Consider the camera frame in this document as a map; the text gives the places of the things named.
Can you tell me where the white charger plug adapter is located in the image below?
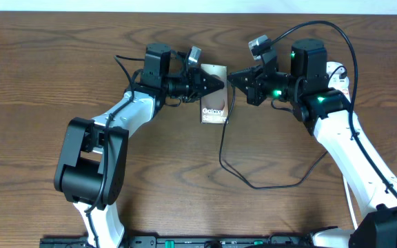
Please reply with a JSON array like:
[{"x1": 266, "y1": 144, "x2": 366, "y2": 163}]
[{"x1": 328, "y1": 74, "x2": 349, "y2": 94}]

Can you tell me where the black USB charging cable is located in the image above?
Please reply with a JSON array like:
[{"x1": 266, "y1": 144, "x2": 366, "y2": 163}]
[{"x1": 218, "y1": 65, "x2": 348, "y2": 191}]

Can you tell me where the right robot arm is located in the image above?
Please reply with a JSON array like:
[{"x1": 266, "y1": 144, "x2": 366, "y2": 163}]
[{"x1": 228, "y1": 36, "x2": 397, "y2": 247}]

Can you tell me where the white power strip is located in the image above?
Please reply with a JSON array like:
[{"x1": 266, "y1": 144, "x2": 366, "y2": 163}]
[{"x1": 326, "y1": 61, "x2": 350, "y2": 101}]

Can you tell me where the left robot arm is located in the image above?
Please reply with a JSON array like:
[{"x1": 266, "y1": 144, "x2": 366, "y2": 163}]
[{"x1": 54, "y1": 43, "x2": 225, "y2": 247}]

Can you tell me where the black right camera cable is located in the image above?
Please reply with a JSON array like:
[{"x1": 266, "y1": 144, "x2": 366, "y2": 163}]
[{"x1": 267, "y1": 20, "x2": 397, "y2": 228}]

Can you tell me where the white power strip cord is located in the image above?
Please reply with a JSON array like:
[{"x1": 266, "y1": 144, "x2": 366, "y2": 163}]
[{"x1": 342, "y1": 175, "x2": 358, "y2": 230}]

